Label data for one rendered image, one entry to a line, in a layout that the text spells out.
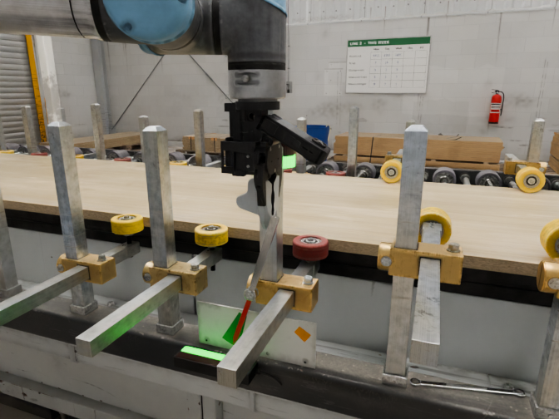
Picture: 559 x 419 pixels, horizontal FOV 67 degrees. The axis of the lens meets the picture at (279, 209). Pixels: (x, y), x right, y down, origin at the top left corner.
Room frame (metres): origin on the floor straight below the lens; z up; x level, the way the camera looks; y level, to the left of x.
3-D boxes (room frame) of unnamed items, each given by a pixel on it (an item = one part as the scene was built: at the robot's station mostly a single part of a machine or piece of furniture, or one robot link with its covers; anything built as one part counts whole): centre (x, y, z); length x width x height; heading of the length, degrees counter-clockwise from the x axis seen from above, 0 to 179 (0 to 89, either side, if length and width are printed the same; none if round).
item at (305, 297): (0.76, -0.01, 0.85); 0.14 x 0.06 x 0.05; 70
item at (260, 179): (0.67, 0.03, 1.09); 0.05 x 0.02 x 0.09; 160
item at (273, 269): (0.77, 0.02, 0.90); 0.04 x 0.04 x 0.48; 70
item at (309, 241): (0.88, -0.07, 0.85); 0.08 x 0.08 x 0.11
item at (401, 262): (0.67, -0.24, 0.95); 0.14 x 0.06 x 0.05; 70
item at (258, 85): (0.69, 0.04, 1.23); 0.10 x 0.09 x 0.05; 160
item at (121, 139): (8.74, 3.62, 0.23); 2.41 x 0.77 x 0.17; 157
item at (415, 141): (0.68, -0.22, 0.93); 0.04 x 0.04 x 0.48; 70
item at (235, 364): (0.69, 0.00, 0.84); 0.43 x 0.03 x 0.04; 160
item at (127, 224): (1.05, 0.40, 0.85); 0.08 x 0.08 x 0.11
